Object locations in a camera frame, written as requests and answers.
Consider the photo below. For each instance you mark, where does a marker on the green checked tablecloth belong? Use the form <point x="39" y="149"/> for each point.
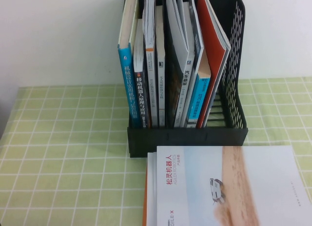
<point x="61" y="138"/>

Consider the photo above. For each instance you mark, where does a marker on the black plastic book holder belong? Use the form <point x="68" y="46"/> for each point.
<point x="234" y="65"/>

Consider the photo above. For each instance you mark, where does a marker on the white spine car book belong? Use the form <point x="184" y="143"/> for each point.
<point x="185" y="82"/>

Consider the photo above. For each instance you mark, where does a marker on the black spine robot book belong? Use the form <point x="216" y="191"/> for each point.
<point x="139" y="89"/>

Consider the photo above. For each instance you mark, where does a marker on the grey white spine book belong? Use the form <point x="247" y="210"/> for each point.
<point x="150" y="72"/>

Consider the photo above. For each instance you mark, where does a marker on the light blue spine book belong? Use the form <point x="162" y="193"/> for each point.
<point x="200" y="96"/>

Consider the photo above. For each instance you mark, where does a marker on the brochure stack on table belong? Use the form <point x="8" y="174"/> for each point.
<point x="154" y="187"/>

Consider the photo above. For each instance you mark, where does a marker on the dark patterned cover book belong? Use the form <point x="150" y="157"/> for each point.
<point x="175" y="89"/>

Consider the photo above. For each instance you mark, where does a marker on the red cover magazine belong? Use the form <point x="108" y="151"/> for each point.
<point x="212" y="28"/>

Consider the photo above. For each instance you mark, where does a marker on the grey spine paperback book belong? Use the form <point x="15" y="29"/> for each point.
<point x="161" y="89"/>

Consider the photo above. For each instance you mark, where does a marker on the white booklet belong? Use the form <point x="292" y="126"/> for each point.
<point x="149" y="187"/>

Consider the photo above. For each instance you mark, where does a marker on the grey white robot brochure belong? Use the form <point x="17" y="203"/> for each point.
<point x="219" y="187"/>

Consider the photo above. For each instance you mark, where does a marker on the orange edged book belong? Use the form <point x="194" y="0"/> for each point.
<point x="145" y="206"/>

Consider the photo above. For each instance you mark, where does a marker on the blue spine hardcover book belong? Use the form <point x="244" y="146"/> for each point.
<point x="126" y="72"/>

